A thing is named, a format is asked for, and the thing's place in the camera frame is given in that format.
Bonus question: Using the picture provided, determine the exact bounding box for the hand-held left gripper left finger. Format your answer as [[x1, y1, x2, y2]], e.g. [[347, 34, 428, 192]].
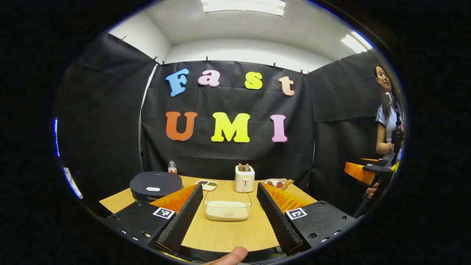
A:
[[104, 183, 204, 254]]

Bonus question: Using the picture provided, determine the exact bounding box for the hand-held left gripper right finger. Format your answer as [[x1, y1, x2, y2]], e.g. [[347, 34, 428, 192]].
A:
[[256, 182, 359, 256]]

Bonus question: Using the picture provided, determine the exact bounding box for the clear container of rice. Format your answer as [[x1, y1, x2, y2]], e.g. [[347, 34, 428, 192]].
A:
[[203, 191, 252, 221]]

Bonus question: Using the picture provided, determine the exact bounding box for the dark grey rice cooker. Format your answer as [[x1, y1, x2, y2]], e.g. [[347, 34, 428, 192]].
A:
[[130, 171, 183, 202]]

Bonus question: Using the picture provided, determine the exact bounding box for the white plate with red food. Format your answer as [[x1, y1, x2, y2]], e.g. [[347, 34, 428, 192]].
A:
[[263, 179, 291, 190]]

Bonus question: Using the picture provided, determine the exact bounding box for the white divided dish of beans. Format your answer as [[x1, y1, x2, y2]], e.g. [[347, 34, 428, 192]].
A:
[[195, 179, 218, 191]]

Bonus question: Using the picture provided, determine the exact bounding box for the white toaster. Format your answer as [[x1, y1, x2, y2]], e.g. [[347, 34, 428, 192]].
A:
[[234, 165, 255, 193]]

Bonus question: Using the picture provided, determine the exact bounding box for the white object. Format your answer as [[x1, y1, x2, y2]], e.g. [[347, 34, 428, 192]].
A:
[[63, 167, 83, 199]]

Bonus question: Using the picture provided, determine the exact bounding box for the black backdrop cloth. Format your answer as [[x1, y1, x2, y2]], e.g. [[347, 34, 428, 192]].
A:
[[55, 32, 387, 218]]

